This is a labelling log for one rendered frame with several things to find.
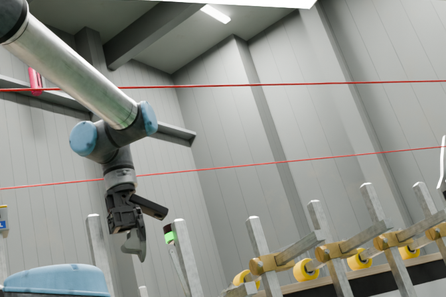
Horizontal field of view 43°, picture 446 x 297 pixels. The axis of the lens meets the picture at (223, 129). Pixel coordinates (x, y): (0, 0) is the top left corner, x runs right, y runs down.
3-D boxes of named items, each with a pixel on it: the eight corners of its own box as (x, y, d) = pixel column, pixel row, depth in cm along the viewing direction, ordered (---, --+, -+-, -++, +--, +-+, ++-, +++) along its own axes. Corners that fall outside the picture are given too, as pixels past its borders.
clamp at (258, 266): (297, 264, 176) (291, 249, 178) (259, 272, 169) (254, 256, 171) (287, 270, 181) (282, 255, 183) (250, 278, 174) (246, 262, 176)
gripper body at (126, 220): (109, 237, 156) (102, 197, 161) (139, 233, 160) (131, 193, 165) (116, 228, 150) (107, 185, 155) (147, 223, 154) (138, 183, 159)
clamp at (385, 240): (415, 241, 198) (409, 228, 201) (385, 247, 192) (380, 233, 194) (403, 246, 203) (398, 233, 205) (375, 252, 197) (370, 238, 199)
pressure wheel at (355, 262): (361, 243, 218) (351, 256, 213) (375, 258, 217) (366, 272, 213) (352, 248, 223) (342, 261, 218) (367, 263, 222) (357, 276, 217)
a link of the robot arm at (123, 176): (131, 179, 168) (139, 166, 160) (133, 195, 166) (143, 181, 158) (100, 182, 163) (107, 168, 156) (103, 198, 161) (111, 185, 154)
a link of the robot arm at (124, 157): (87, 136, 163) (106, 146, 172) (95, 176, 158) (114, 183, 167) (115, 124, 161) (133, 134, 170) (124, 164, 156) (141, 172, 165)
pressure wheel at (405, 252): (403, 253, 224) (420, 260, 225) (403, 235, 228) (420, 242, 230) (393, 258, 229) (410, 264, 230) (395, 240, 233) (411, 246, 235)
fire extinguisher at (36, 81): (42, 98, 760) (37, 67, 779) (49, 93, 753) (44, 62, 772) (29, 95, 744) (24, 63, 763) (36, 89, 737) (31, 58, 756)
